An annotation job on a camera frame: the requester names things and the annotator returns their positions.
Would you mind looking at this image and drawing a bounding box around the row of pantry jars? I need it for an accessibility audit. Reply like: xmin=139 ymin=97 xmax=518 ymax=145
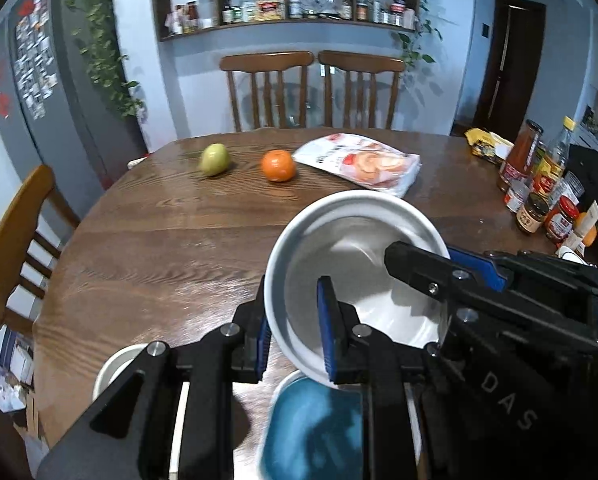
xmin=166 ymin=0 xmax=420 ymax=36

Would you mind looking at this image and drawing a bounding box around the small white bowl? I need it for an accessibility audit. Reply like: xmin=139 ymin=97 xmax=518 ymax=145
xmin=92 ymin=344 xmax=152 ymax=403

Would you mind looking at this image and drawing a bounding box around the wooden chair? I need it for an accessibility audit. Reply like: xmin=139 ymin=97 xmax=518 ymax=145
xmin=0 ymin=164 xmax=82 ymax=336
xmin=220 ymin=51 xmax=314 ymax=133
xmin=318 ymin=50 xmax=406 ymax=131

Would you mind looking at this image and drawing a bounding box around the clear bottle with yellow cap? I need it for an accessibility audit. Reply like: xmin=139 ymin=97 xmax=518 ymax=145
xmin=531 ymin=116 xmax=577 ymax=198

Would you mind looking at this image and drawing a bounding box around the grey refrigerator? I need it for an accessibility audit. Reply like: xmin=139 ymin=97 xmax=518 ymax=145
xmin=0 ymin=0 xmax=147 ymax=216

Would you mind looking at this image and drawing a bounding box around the dark wooden door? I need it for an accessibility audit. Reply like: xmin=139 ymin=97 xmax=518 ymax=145
xmin=471 ymin=0 xmax=547 ymax=136

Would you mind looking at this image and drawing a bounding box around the small white label jar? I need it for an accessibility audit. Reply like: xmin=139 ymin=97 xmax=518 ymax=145
xmin=504 ymin=180 xmax=532 ymax=213

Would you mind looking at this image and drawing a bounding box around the group of fridge magnet photos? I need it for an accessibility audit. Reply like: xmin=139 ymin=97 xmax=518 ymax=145
xmin=14 ymin=0 xmax=60 ymax=121

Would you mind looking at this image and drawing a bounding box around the white and red snack packet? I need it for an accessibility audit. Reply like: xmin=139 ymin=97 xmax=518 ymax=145
xmin=292 ymin=133 xmax=422 ymax=199

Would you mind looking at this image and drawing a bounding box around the yellow-green pear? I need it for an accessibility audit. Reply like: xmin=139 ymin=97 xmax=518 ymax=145
xmin=200 ymin=143 xmax=231 ymax=177

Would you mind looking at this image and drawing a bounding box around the red sauce bottle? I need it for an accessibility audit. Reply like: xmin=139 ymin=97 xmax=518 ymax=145
xmin=499 ymin=119 xmax=544 ymax=193

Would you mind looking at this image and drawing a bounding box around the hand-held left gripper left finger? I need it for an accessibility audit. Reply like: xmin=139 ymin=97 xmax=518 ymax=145
xmin=36 ymin=277 xmax=273 ymax=480

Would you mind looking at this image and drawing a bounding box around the orange fruit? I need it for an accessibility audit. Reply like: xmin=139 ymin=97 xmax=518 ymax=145
xmin=261 ymin=149 xmax=297 ymax=183

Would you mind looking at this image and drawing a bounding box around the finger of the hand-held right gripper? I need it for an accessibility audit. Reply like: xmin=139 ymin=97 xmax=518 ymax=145
xmin=384 ymin=241 xmax=598 ymax=356
xmin=449 ymin=247 xmax=598 ymax=306

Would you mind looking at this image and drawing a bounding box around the blue square plate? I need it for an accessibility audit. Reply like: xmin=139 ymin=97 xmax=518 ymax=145
xmin=259 ymin=370 xmax=424 ymax=480

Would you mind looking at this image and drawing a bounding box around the green hanging plant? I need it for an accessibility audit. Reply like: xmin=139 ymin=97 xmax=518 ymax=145
xmin=391 ymin=0 xmax=444 ymax=66

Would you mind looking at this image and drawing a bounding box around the large white bowl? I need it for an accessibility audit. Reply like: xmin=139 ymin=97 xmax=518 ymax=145
xmin=264 ymin=190 xmax=452 ymax=386

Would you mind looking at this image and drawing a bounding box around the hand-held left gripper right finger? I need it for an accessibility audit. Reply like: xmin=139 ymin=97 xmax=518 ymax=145
xmin=315 ymin=276 xmax=432 ymax=480

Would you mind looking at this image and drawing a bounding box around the yellow snack packet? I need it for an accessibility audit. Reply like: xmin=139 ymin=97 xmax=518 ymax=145
xmin=465 ymin=128 xmax=514 ymax=167

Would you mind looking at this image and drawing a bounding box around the dark sauce jar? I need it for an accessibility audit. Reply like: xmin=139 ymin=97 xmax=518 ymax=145
xmin=516 ymin=191 xmax=550 ymax=235

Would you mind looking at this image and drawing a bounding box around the red sauce jar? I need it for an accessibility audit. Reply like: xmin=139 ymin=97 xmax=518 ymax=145
xmin=545 ymin=195 xmax=580 ymax=242

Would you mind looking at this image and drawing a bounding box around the trailing ivy plant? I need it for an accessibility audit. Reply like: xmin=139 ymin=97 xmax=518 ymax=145
xmin=59 ymin=0 xmax=147 ymax=121

